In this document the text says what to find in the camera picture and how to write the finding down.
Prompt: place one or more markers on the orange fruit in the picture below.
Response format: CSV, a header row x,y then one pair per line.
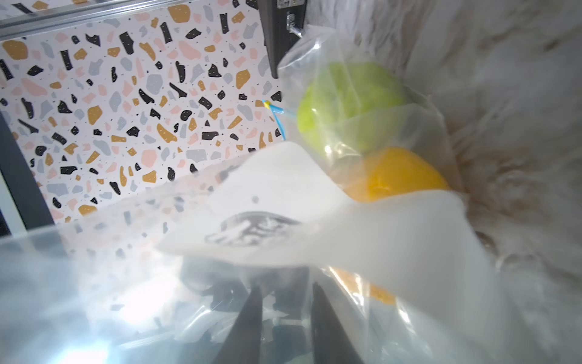
x,y
358,288

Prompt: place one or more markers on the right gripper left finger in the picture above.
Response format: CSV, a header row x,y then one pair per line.
x,y
243,343

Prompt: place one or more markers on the green lime fruit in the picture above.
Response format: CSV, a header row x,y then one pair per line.
x,y
348,105

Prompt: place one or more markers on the black briefcase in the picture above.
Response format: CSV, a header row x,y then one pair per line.
x,y
274,19

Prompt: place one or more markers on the yellow lemon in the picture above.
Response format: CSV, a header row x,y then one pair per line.
x,y
392,172

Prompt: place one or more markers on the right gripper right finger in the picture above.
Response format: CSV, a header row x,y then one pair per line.
x,y
330,342

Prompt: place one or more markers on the clear red zip-top bag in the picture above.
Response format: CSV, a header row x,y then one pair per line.
x,y
162,277

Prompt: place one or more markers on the clear blue zip-top bag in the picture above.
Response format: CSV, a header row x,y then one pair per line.
x,y
276,111

